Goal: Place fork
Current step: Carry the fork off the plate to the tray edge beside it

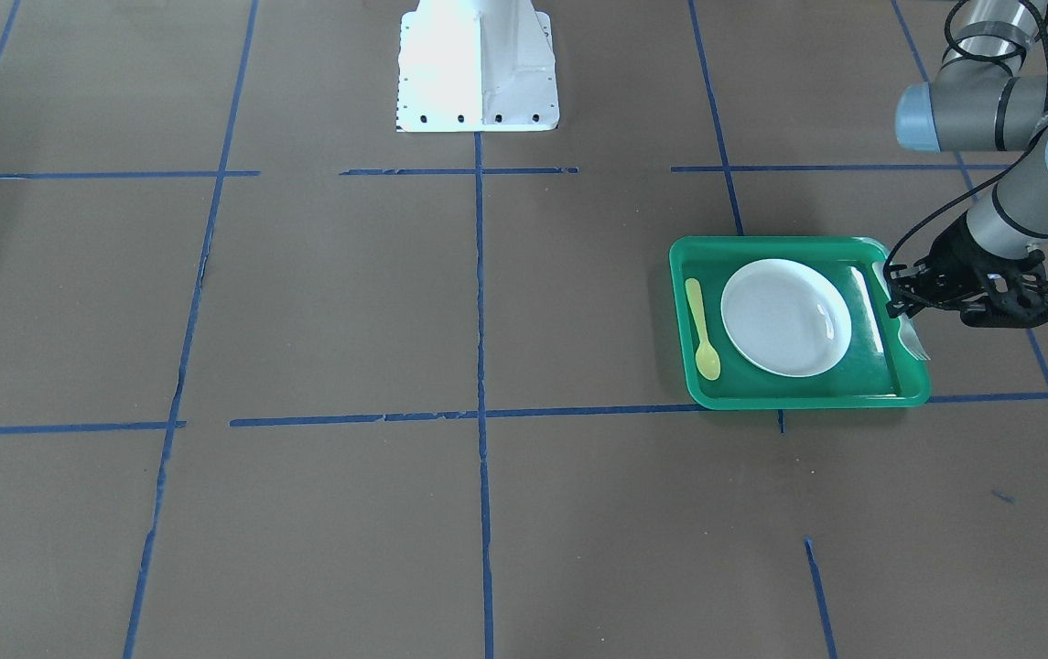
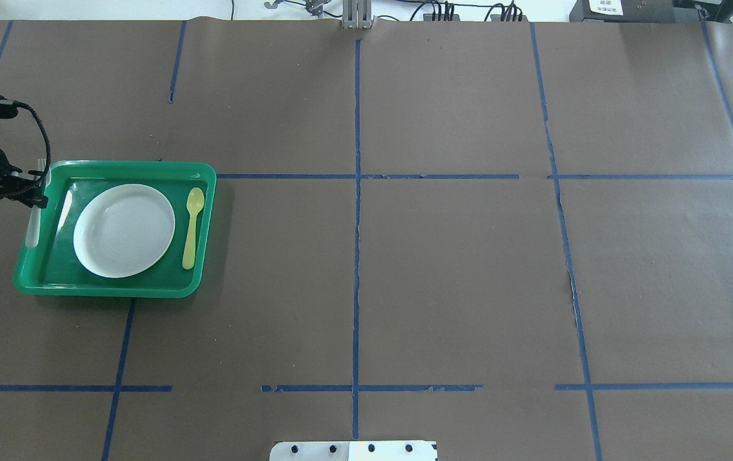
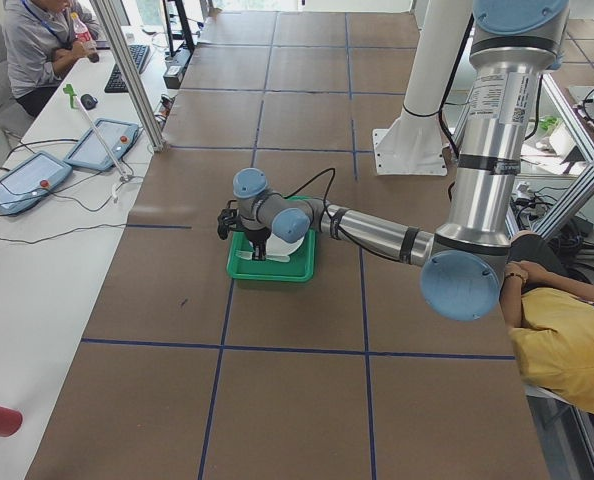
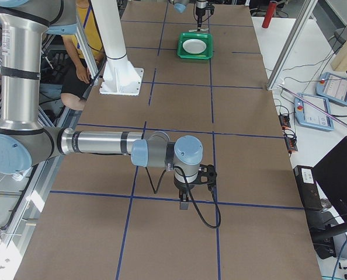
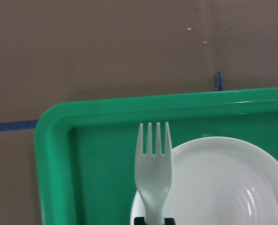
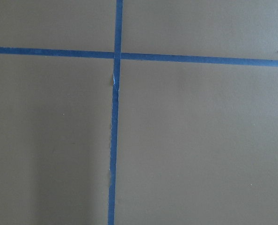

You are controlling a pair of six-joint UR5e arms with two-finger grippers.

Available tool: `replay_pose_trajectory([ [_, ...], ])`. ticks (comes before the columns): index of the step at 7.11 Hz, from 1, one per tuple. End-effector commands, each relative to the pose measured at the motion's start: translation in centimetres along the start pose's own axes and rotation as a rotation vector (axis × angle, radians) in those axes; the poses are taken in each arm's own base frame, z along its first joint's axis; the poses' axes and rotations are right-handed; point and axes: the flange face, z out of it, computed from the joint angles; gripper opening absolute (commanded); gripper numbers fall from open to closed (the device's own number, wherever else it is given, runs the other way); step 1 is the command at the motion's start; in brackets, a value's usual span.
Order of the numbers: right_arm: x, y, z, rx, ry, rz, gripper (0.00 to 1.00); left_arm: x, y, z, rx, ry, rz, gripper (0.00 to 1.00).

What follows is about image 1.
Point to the white plastic fork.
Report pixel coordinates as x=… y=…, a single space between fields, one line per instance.
x=908 y=337

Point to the white round plate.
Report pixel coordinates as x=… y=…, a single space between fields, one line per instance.
x=786 y=318

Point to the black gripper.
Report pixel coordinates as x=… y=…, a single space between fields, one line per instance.
x=955 y=257

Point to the green plastic tray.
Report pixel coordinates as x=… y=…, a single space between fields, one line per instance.
x=877 y=372

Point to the yellow plastic spoon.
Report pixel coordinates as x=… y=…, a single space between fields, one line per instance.
x=707 y=360

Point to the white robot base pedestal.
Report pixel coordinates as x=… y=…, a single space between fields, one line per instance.
x=476 y=66

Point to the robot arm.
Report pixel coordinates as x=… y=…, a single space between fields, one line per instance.
x=990 y=95

